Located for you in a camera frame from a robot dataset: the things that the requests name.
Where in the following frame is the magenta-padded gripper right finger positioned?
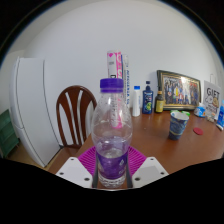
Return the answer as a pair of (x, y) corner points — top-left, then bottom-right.
(125, 145), (170, 189)

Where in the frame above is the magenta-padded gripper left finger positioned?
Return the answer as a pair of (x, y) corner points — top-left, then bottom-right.
(55, 145), (99, 189)

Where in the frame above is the clear purple-capped water bottle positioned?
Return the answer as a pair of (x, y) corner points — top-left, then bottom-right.
(91, 77), (133, 190)

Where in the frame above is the blue patterned ceramic mug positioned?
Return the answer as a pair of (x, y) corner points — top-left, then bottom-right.
(167, 109), (190, 141)

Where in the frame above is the brown wooden chair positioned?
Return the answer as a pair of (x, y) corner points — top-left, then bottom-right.
(55, 85), (98, 149)

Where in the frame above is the amber yellow-labelled pump bottle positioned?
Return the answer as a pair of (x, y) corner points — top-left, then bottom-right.
(154, 87), (165, 114)

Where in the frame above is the white blue-capped lotion bottle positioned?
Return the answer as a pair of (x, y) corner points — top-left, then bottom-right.
(131, 85), (142, 118)

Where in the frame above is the dark blue pump bottle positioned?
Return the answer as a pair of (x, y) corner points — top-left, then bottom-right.
(141, 80), (155, 115)

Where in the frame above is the white refrigerator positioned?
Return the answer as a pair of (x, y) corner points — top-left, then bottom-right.
(9, 56), (61, 168)

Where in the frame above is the green plastic crate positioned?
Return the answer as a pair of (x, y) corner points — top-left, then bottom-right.
(0, 109), (20, 158)

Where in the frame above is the framed group picture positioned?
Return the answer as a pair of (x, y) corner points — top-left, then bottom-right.
(156, 69), (202, 112)

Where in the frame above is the blue detergent bottle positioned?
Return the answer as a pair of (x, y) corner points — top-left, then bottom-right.
(215, 99), (224, 131)

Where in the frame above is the white paper gift bag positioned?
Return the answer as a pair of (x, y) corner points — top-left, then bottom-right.
(203, 73), (222, 124)

